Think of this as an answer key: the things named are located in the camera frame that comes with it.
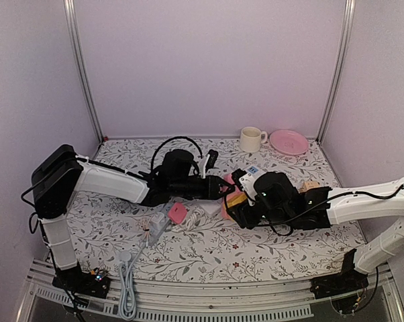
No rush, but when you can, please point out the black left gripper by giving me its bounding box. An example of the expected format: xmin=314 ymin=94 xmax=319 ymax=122
xmin=170 ymin=174 xmax=234 ymax=199

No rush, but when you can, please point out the pink triangular socket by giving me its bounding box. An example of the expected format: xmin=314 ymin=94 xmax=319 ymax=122
xmin=221 ymin=172 xmax=243 ymax=221

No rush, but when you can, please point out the yellow square adapter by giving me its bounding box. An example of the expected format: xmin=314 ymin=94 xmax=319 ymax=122
xmin=226 ymin=194 xmax=247 ymax=208

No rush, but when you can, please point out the white power strip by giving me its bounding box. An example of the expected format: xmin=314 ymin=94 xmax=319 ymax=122
xmin=203 ymin=164 xmax=265 ymax=217

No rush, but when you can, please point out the beige dragon cube adapter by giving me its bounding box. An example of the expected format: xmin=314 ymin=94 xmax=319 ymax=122
xmin=299 ymin=180 xmax=320 ymax=193

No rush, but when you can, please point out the pink square charger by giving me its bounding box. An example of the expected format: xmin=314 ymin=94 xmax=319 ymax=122
xmin=167 ymin=203 xmax=187 ymax=225

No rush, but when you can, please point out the white phone charger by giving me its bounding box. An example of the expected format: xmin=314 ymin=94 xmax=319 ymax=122
xmin=150 ymin=212 xmax=166 ymax=230

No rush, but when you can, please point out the grey small power strip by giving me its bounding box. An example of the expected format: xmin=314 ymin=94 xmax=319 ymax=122
xmin=146 ymin=215 xmax=170 ymax=247

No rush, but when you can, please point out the grey cable with puck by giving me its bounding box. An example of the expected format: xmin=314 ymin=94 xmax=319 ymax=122
xmin=117 ymin=241 xmax=146 ymax=320

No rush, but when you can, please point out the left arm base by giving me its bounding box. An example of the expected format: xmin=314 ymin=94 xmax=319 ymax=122
xmin=52 ymin=263 xmax=111 ymax=299

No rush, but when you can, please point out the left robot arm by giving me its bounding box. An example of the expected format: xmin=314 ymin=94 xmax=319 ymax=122
xmin=21 ymin=144 xmax=235 ymax=291

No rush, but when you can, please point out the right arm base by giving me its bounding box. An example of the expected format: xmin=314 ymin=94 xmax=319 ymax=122
xmin=310 ymin=249 xmax=379 ymax=315

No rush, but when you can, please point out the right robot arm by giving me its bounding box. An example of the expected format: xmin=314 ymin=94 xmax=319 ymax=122
xmin=225 ymin=166 xmax=404 ymax=292

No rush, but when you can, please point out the cream ribbed mug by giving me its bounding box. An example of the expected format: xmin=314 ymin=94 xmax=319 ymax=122
xmin=239 ymin=127 xmax=268 ymax=153

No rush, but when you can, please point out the pink plate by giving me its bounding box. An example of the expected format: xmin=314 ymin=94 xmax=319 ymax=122
xmin=269 ymin=129 xmax=309 ymax=156

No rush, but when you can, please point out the floral tablecloth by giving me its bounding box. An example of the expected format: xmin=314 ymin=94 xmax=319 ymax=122
xmin=67 ymin=139 xmax=365 ymax=283

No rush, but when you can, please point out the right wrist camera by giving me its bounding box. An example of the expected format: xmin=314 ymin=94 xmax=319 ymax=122
xmin=232 ymin=169 xmax=257 ymax=206

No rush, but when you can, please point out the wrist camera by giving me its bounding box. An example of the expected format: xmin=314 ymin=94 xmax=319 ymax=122
xmin=232 ymin=169 xmax=257 ymax=206
xmin=198 ymin=150 xmax=219 ymax=178

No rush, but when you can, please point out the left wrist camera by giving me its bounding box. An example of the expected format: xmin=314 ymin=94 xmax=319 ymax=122
xmin=198 ymin=150 xmax=219 ymax=178

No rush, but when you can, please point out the white power strip cord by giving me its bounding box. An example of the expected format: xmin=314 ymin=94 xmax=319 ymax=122
xmin=174 ymin=206 xmax=209 ymax=234

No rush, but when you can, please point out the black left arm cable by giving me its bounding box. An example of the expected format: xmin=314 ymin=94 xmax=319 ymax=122
xmin=150 ymin=136 xmax=205 ymax=175

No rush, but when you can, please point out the pink thin bundled cable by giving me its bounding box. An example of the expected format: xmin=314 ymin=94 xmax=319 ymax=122
xmin=134 ymin=217 xmax=153 ymax=246

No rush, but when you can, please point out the front aluminium rail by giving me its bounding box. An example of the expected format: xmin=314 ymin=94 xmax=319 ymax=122
xmin=12 ymin=260 xmax=404 ymax=321

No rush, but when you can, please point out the right aluminium frame post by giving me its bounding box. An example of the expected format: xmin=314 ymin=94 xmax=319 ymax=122
xmin=316 ymin=0 xmax=356 ymax=146

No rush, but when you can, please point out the aluminium frame post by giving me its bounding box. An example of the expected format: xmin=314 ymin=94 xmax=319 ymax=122
xmin=316 ymin=0 xmax=356 ymax=146
xmin=63 ymin=0 xmax=104 ymax=143

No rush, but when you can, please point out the left aluminium frame post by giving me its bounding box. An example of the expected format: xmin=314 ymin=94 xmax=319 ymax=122
xmin=63 ymin=0 xmax=104 ymax=143

